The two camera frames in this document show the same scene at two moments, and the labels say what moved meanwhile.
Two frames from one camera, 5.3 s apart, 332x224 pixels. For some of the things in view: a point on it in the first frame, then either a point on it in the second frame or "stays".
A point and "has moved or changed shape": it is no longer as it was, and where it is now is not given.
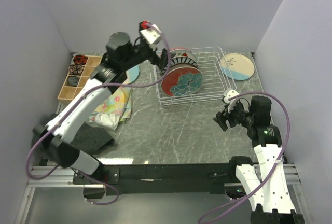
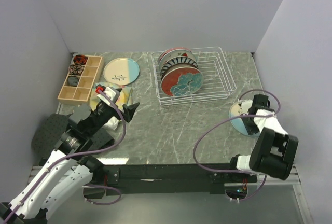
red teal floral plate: (182, 81) stays
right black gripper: (220, 119) -> (250, 130)
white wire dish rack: (218, 79) stays
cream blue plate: (237, 66) has moved or changed shape
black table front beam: (172, 179) stays
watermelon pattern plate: (181, 51) stays
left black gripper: (154, 59) -> (128, 111)
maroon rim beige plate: (181, 65) stays
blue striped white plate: (183, 59) stays
